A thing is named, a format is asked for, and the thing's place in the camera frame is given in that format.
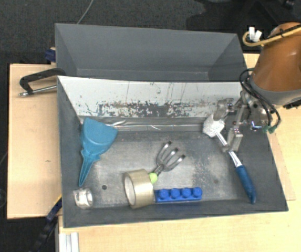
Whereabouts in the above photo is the small clear tape roll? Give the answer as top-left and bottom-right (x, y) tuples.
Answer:
(72, 187), (95, 210)

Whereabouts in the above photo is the metal hand rake green handle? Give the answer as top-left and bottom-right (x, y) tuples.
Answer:
(148, 140), (187, 185)

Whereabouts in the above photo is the blue studded toy block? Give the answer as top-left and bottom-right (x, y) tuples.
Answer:
(154, 186), (203, 203)

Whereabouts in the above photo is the blue plastic funnel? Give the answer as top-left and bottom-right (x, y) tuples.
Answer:
(78, 117), (119, 187)

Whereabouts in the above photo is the tan packing tape roll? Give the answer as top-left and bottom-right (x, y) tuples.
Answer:
(122, 169), (157, 210)

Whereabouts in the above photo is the grey metal bin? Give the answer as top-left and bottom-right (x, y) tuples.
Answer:
(54, 23), (289, 228)

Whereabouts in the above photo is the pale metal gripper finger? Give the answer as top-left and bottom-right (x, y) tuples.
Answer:
(221, 127), (244, 153)
(216, 98), (236, 119)

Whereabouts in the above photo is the white brush blue handle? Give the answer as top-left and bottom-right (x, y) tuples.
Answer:
(202, 113), (257, 205)

